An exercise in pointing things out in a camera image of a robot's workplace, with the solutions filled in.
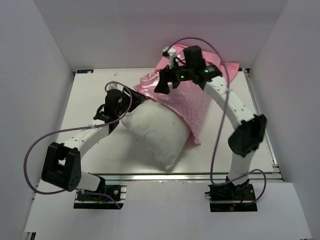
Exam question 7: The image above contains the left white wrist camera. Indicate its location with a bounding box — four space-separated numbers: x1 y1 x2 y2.
104 81 119 92

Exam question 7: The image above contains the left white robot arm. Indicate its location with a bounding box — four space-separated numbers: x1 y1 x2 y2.
41 87 147 200

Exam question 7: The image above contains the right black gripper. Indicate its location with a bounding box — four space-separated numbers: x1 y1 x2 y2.
154 58 194 95

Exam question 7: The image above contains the left blue corner label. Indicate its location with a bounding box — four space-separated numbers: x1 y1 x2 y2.
76 69 94 74

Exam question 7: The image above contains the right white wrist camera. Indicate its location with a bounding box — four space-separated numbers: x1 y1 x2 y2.
162 47 177 69

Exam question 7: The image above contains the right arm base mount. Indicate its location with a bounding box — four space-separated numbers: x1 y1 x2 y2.
204 184 258 213

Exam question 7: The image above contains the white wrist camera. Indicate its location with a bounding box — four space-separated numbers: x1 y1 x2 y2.
104 81 119 92
162 47 177 69

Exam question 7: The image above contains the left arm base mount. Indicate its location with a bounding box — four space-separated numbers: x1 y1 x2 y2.
73 182 127 210

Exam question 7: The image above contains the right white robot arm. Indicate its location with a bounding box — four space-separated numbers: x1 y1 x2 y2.
154 45 267 200

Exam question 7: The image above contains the white pillow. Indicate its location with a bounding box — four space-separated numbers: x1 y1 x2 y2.
121 100 191 172

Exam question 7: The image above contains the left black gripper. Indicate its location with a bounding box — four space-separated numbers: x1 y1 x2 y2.
115 85 147 117

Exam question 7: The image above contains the pink pillowcase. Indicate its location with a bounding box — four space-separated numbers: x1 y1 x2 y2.
133 43 241 147

